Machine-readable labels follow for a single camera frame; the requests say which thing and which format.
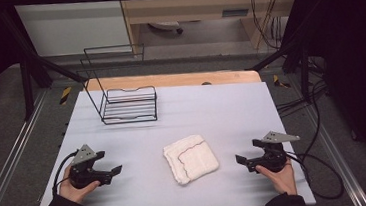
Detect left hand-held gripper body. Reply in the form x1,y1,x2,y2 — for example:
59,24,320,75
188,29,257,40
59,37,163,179
65,142,106,191

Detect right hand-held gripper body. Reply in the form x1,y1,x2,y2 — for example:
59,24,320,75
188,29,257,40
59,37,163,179
255,128,303,175

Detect white towel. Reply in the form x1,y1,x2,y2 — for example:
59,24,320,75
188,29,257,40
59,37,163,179
161,132,222,188

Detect black wire rack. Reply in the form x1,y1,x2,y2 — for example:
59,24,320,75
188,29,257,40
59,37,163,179
75,41,160,128

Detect person's left hand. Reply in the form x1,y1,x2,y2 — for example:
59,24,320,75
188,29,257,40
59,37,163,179
56,163,103,206

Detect person's right hand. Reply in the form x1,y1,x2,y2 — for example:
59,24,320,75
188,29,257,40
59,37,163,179
254,157,298,199

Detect light wooden board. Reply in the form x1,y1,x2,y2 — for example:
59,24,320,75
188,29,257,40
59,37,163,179
83,63,263,98

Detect white cabinet panel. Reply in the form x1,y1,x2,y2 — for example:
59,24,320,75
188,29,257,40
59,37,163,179
13,0,132,60

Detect white power strip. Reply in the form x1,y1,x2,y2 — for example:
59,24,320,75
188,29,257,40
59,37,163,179
147,19,185,38

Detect light wooden desk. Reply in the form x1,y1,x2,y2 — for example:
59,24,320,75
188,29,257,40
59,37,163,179
118,0,310,61

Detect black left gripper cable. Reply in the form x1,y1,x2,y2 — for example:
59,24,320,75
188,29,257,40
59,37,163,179
48,150,82,197

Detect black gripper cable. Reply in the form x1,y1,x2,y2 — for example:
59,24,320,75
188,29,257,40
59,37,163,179
285,144,346,204
48,150,82,197

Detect bundle of black floor cables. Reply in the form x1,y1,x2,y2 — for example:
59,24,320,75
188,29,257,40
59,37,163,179
272,54,331,118

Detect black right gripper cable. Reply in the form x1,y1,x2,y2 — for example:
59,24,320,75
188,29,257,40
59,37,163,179
285,144,346,204

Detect aluminium floor rail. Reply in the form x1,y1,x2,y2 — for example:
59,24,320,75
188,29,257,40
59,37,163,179
304,100,366,206
0,89,59,206

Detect hanging black cables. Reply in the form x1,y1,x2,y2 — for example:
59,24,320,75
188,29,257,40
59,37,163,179
249,0,285,53

